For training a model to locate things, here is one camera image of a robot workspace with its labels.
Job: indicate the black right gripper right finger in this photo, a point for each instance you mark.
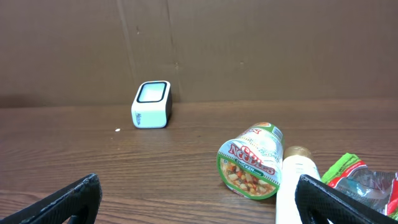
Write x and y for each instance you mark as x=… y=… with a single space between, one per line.
x=318 y=203

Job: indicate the colourful candy bag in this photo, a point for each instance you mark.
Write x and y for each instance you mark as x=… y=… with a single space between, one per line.
x=375 y=189

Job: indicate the white tube with gold cap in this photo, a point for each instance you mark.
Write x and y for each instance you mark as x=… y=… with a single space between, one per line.
x=297 y=160

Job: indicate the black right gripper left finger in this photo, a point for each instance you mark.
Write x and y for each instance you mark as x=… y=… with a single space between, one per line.
x=76 y=203

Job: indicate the white barcode scanner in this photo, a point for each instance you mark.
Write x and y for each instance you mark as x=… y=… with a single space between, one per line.
x=152 y=105

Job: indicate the cup noodles container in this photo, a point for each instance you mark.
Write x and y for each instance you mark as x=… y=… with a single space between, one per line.
x=251 y=164

